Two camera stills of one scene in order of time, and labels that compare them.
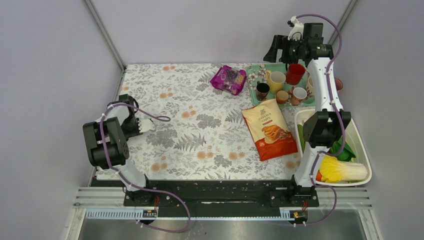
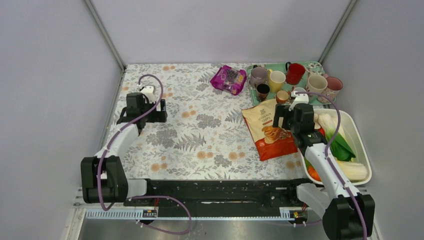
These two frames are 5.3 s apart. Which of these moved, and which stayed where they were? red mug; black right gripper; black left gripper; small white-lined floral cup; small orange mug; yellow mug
Moved: black left gripper; black right gripper
Stayed: red mug; small orange mug; yellow mug; small white-lined floral cup
